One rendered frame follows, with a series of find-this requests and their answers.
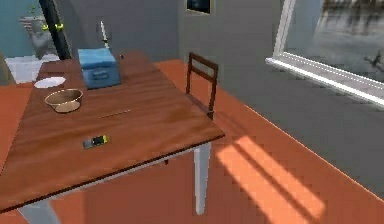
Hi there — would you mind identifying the tan bowl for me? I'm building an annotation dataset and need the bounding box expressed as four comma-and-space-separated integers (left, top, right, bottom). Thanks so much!
44, 88, 84, 114

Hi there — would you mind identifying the dark brown wooden chair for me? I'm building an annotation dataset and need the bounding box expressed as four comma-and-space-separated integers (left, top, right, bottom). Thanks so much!
185, 51, 220, 121

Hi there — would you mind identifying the brown wooden table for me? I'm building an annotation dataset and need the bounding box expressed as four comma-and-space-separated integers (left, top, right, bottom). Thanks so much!
0, 50, 226, 224

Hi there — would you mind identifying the thin brown pencil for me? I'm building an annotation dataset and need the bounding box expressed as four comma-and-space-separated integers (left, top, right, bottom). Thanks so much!
99, 109, 132, 119

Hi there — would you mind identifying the black yellow remote control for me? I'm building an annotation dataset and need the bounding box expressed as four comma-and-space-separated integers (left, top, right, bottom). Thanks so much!
82, 134, 110, 150

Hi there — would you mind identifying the blue box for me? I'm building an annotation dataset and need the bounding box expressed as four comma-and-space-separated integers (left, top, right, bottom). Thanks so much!
77, 47, 122, 90

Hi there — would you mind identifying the dark framed picture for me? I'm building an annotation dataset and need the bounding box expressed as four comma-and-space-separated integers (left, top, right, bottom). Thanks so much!
185, 0, 212, 15

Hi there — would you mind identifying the white candle on holder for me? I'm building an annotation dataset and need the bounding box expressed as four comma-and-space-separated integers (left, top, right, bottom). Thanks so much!
99, 20, 111, 50

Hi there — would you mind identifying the white plate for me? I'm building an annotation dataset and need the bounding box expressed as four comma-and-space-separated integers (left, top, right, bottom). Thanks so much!
33, 76, 67, 90

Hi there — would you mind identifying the white framed window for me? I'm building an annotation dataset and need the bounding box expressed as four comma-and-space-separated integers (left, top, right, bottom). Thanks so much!
265, 0, 384, 108

